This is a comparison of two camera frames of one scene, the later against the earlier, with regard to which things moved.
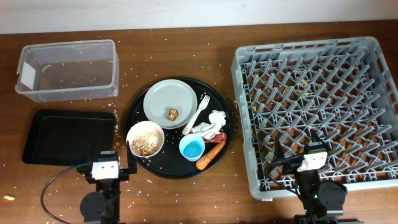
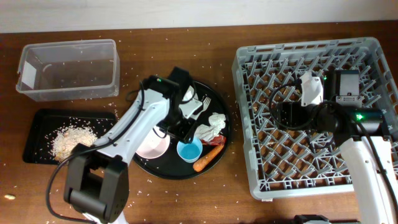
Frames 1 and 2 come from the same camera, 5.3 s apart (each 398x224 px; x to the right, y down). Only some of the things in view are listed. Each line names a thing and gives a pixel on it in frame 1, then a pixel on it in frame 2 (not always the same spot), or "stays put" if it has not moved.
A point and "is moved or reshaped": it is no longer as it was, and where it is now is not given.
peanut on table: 10,198 stays put
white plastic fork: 202,104 stays put
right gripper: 291,165 → 294,109
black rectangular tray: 68,137 stays put
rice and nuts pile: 147,144 → 65,140
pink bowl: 145,138 is moved or reshaped
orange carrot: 208,158 stays put
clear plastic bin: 69,71 stays put
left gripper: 123,175 → 185,132
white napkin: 208,130 stays put
